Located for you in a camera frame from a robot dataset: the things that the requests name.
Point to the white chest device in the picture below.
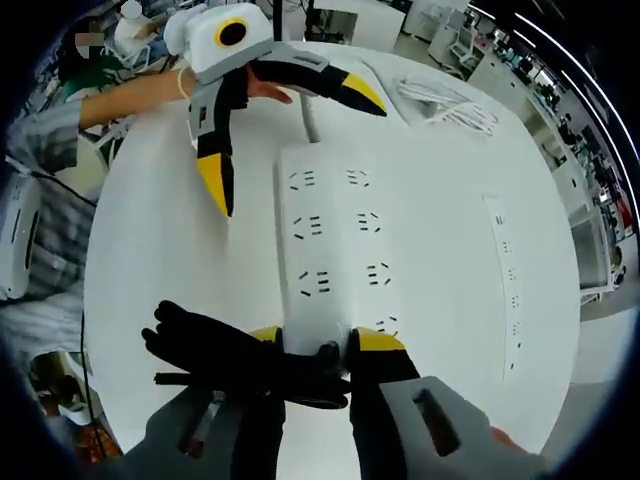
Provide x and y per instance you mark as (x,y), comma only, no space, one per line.
(20,240)

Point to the white office chair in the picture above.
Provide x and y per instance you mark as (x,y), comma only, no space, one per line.
(457,40)

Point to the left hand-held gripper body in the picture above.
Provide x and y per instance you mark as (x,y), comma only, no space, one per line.
(210,50)

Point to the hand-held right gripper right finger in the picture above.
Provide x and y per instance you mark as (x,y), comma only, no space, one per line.
(390,430)

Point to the white low cabinet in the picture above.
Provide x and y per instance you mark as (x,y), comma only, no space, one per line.
(360,22)

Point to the white wrist band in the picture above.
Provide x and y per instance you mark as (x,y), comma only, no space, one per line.
(184,82)

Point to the person's right hand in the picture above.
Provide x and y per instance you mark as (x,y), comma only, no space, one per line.
(507,441)

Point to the person in striped shirt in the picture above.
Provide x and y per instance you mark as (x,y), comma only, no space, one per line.
(55,150)

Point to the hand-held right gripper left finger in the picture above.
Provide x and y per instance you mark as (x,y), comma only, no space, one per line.
(165,440)

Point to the person's left hand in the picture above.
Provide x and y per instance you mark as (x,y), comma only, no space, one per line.
(267,90)

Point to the white desk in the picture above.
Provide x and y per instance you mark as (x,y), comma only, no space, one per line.
(435,250)

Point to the white mesh chair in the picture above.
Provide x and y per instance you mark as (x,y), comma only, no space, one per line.
(595,260)

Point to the narrow white power strip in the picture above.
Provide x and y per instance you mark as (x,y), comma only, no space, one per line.
(507,280)

